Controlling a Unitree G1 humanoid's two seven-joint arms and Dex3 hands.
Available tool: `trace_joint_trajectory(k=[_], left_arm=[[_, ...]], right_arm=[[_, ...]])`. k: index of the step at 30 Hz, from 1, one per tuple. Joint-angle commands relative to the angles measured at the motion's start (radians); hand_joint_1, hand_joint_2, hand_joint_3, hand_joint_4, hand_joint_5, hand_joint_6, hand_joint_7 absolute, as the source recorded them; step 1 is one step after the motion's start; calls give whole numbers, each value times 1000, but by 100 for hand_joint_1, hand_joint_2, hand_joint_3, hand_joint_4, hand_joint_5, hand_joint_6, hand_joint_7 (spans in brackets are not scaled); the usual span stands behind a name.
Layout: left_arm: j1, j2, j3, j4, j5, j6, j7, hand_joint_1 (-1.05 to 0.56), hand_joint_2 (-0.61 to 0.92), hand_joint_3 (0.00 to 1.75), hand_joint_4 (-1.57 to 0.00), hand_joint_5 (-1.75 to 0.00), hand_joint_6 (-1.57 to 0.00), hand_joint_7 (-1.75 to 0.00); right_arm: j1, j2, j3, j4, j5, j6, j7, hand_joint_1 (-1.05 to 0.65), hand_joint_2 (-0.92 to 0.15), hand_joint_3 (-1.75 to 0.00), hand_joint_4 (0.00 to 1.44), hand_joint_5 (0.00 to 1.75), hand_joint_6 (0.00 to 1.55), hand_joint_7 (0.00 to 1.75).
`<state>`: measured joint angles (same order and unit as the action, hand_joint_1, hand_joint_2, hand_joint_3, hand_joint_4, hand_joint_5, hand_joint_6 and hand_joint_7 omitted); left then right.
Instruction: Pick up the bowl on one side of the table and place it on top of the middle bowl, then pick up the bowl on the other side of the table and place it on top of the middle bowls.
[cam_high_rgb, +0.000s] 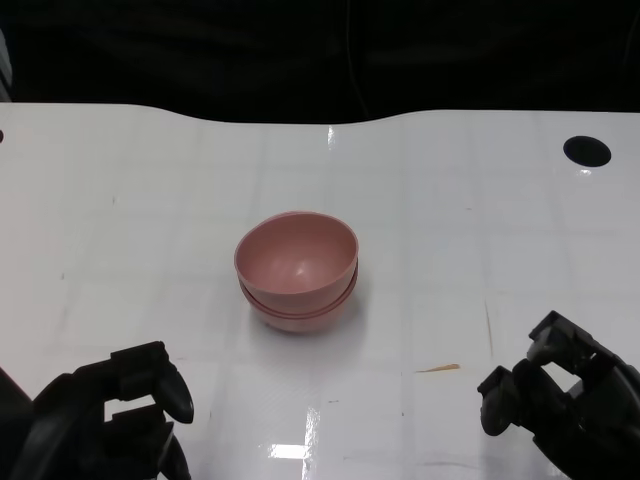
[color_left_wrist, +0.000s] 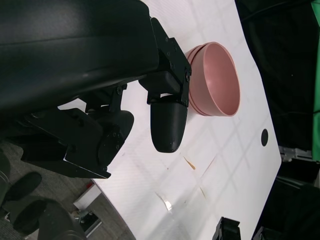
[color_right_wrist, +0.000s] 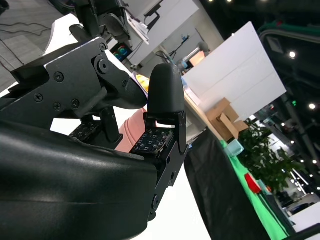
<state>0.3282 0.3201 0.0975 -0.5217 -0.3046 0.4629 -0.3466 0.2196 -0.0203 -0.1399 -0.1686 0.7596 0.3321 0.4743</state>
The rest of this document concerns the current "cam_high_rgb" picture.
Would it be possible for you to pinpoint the pink plastic bowl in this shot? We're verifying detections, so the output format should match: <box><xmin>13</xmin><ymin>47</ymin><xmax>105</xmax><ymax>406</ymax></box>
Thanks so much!
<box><xmin>242</xmin><ymin>272</ymin><xmax>359</xmax><ymax>336</ymax></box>
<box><xmin>238</xmin><ymin>264</ymin><xmax>360</xmax><ymax>317</ymax></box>
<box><xmin>233</xmin><ymin>211</ymin><xmax>360</xmax><ymax>309</ymax></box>

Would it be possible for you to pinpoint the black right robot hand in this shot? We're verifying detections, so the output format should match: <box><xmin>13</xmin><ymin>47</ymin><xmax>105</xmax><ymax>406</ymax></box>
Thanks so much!
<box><xmin>476</xmin><ymin>309</ymin><xmax>640</xmax><ymax>480</ymax></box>

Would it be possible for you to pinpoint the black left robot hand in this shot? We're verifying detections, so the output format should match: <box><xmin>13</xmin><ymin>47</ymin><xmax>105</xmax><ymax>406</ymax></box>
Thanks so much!
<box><xmin>0</xmin><ymin>341</ymin><xmax>195</xmax><ymax>480</ymax></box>

